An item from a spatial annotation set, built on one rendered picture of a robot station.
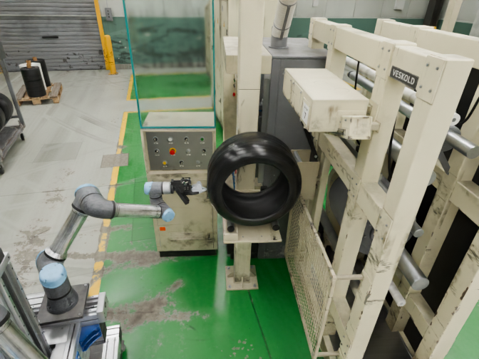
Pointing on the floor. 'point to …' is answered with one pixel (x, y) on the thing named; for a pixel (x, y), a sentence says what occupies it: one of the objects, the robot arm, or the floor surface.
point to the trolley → (9, 137)
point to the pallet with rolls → (37, 83)
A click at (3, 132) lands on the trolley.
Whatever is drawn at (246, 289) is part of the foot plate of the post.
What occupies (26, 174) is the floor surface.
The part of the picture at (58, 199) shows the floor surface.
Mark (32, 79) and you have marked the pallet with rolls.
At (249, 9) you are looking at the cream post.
